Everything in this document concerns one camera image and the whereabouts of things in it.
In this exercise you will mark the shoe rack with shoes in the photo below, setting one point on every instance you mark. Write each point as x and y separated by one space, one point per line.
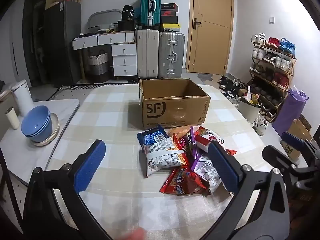
272 60

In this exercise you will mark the grey door mat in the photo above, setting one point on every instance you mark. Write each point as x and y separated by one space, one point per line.
203 77

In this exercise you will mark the red white snack packet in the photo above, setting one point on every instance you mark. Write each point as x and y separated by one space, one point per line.
206 138

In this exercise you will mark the black storage box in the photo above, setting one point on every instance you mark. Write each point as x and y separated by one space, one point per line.
126 25

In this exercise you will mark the black bag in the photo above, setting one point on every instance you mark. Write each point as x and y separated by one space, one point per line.
128 12

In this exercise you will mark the blue snack packet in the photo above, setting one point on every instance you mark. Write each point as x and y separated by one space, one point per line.
151 137

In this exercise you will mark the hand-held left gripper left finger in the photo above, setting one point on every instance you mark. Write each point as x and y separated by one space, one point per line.
90 165

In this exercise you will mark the silver suitcase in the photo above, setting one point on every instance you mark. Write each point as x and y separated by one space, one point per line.
172 55

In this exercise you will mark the red cookie packet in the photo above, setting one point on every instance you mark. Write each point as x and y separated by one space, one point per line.
182 143
182 183

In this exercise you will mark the stack of blue bowls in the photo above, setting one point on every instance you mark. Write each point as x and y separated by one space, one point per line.
37 125

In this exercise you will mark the dark tall cabinet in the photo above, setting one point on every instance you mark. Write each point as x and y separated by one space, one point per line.
32 37

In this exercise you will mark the cardboard box with cat face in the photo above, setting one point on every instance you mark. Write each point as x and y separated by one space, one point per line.
297 130

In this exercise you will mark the white drawer dresser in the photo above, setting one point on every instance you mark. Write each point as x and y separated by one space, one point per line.
123 55

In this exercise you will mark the white waste bin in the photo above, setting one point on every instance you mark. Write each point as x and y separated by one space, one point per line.
248 112

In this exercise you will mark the white orange noodle snack packet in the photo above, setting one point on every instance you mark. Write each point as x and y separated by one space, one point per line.
165 158

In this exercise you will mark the grey oval mirror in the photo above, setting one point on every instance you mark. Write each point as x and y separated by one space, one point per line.
105 13

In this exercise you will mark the plain black shoe box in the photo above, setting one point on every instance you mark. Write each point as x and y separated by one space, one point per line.
169 20

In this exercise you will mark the purple bag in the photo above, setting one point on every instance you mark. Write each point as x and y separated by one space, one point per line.
288 112

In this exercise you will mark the teal suitcase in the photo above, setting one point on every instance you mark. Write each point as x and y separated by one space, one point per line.
150 7

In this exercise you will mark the white sneaker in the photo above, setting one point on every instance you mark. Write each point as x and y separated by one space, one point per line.
260 126

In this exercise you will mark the brown cardboard box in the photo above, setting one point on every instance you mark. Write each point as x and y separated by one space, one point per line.
172 110

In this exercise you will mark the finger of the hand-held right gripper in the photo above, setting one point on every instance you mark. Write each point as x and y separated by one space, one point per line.
292 140
277 157

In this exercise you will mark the red black shoe box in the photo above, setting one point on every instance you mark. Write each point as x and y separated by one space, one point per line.
169 13

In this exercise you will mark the black refrigerator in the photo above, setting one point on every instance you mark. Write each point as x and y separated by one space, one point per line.
62 42

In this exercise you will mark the wooden door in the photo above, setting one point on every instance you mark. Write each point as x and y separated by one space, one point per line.
212 30

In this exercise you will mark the person's left hand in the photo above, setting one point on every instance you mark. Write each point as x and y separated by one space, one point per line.
135 235

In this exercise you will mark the beige plate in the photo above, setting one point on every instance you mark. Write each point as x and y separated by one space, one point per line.
55 130

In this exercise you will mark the beige suitcase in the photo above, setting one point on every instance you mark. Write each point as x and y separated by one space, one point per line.
148 53

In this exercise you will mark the white pedal bin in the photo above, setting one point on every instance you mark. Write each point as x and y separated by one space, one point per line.
23 97

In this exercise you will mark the purple white snack packet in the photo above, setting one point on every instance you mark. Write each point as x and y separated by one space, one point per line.
203 171
193 142

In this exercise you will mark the pile of dark shoes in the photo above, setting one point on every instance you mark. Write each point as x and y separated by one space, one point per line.
231 85

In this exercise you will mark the orange clear snack packet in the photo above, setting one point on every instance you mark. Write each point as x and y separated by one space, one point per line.
177 131

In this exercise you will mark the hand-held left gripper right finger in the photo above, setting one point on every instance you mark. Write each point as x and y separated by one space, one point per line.
222 167

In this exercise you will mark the cream tumbler cup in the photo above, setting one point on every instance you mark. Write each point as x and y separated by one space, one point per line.
12 118

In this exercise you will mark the beige sneakers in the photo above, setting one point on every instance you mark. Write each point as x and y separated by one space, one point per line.
268 113

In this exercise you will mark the wooden shoe rack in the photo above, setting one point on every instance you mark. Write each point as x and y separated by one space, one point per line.
290 62

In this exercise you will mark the woven laundry basket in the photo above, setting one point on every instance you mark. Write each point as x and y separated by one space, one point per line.
98 66

